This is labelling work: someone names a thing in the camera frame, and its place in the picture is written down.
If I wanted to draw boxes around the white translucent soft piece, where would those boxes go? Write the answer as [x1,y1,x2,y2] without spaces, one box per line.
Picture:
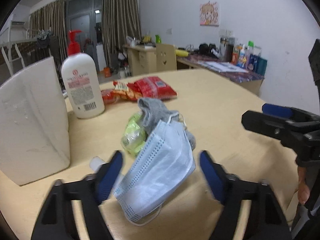
[89,156,106,173]

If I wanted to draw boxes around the green pink tissue pack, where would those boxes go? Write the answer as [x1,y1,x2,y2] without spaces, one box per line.
[120,111,147,158]

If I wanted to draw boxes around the light blue face mask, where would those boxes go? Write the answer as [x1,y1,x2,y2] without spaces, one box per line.
[114,120,195,225]

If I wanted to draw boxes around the grey sock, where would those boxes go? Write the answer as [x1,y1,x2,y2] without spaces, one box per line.
[138,98,196,150]

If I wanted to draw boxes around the person's right hand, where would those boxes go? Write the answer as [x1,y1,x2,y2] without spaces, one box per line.
[297,166,310,205]

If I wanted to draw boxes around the patterned cloth side desk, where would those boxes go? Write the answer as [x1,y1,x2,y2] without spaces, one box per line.
[176,54,264,96]

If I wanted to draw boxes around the white styrofoam box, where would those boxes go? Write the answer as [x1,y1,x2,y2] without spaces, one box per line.
[1,57,71,186]

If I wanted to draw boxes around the black headphones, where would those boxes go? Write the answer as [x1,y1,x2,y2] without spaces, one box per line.
[199,43,220,57]

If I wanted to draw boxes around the yellow plush toy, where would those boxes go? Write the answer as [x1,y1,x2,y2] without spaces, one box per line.
[175,49,189,57]

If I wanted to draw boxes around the wooden smiley chair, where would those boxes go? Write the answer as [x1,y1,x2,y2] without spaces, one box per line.
[156,43,177,72]

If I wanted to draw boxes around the red wet wipes pack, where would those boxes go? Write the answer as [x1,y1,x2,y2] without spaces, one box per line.
[133,76,177,100]

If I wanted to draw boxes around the red orange snack bag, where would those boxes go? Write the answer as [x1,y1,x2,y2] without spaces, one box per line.
[101,81,142,105]

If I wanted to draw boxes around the green bottle on desk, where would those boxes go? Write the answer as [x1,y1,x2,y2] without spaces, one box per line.
[155,35,162,44]

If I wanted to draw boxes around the white lotion pump bottle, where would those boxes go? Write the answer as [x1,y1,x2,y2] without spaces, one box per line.
[61,30,105,119]

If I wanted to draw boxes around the beige drawer desk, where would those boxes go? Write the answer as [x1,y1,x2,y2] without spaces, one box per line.
[123,44,157,76]

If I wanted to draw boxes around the metal bunk bed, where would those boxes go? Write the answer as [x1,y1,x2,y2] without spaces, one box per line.
[1,21,62,76]

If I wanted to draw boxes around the right brown curtain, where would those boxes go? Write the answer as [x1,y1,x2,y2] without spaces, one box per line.
[101,0,142,67]

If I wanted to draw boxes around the brown curtain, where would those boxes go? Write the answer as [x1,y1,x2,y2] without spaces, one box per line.
[101,0,142,67]
[29,0,68,63]

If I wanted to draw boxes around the left brown curtain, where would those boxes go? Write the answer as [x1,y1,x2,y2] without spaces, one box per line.
[29,0,68,63]

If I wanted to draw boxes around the glass balcony door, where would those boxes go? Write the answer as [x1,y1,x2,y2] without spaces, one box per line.
[65,0,103,72]

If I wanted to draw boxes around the anime girl wall poster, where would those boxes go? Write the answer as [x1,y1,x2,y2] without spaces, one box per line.
[200,1,220,27]

